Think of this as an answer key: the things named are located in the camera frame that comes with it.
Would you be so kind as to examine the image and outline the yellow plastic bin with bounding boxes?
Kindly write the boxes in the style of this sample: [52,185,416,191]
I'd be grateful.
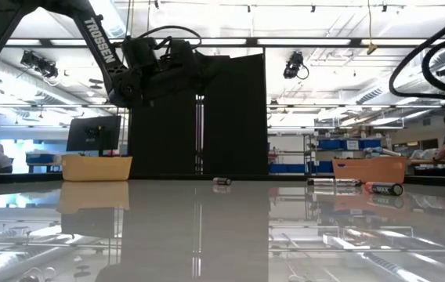
[60,154,133,182]

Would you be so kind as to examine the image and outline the black overhead camera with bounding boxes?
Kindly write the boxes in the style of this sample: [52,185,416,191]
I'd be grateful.
[283,50,310,81]

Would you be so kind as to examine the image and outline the black computer monitor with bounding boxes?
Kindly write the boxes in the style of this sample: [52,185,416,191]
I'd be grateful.
[65,115,123,156]

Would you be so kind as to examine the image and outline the black aluminium table frame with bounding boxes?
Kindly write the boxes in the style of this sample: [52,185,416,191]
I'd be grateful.
[0,172,445,188]

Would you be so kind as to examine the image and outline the black mounted device with cables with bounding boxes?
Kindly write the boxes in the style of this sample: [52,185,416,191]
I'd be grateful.
[20,49,60,79]

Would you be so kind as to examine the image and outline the yellow hanging cord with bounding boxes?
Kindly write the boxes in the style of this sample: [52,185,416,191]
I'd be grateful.
[366,0,378,56]

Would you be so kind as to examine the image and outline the blue storage bin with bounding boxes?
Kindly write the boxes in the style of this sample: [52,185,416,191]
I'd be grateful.
[25,153,57,165]
[359,139,382,150]
[318,139,344,150]
[268,163,334,175]

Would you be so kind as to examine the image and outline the orange plastic bin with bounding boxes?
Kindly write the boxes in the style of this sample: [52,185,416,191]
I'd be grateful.
[331,156,407,184]

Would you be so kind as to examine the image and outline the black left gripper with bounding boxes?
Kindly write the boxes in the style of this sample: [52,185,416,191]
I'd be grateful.
[154,38,231,97]

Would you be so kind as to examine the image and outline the red black CVS battery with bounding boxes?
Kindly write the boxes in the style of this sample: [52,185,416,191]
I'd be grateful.
[364,181,404,197]

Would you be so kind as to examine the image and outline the black folding screen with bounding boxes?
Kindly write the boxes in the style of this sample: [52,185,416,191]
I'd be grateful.
[128,53,270,176]

